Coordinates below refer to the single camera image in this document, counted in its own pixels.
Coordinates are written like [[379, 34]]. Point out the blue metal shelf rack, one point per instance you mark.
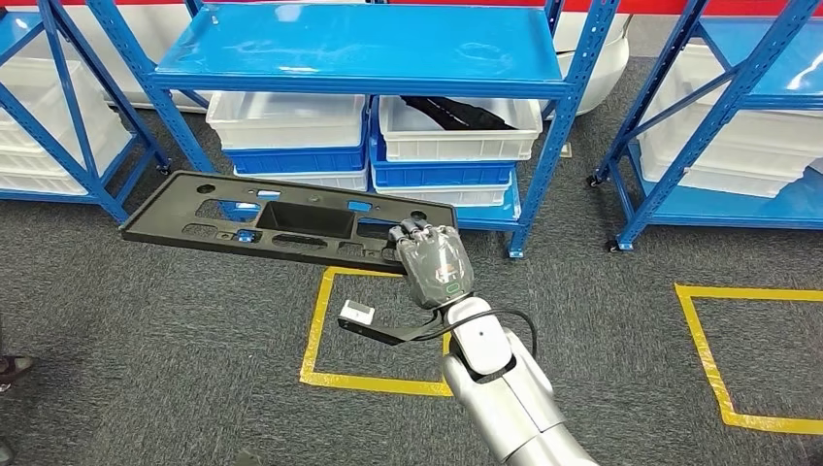
[[771, 64], [360, 45], [16, 32]]

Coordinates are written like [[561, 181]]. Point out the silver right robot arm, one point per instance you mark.
[[508, 399]]

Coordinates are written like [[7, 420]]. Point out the blue plastic bin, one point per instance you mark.
[[444, 175], [296, 161]]

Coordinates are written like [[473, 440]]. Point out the black plastic trim piece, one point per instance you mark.
[[456, 114]]

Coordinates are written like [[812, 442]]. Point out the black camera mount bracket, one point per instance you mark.
[[386, 333]]

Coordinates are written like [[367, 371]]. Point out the black plastic panel part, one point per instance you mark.
[[154, 222]]

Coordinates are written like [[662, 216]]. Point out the person's foot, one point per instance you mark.
[[13, 370], [5, 451]]

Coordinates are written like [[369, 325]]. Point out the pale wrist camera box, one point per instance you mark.
[[357, 312]]

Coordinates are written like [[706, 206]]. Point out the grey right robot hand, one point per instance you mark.
[[437, 267]]

